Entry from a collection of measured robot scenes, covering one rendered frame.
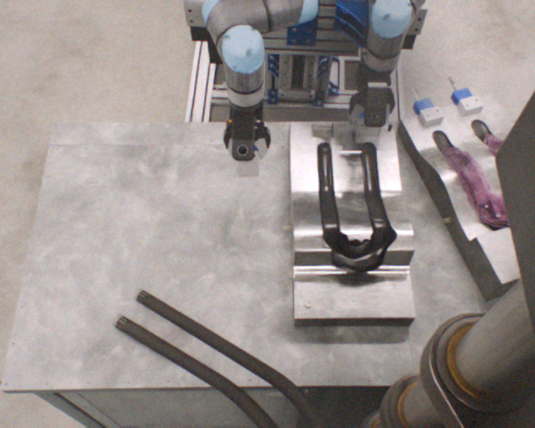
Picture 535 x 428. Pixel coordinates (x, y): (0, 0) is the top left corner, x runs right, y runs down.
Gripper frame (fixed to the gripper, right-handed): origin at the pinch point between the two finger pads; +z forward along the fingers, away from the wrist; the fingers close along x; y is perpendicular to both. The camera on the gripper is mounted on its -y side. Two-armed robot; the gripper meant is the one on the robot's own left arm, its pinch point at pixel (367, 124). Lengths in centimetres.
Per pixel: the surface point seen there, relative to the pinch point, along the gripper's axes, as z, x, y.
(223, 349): 3, 34, -55
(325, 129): 4.1, 9.8, 1.5
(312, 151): 2.1, 13.7, -6.6
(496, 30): 91, -84, 121
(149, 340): 7, 50, -52
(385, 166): 2.5, -4.0, -10.7
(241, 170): -2.1, 30.6, -14.5
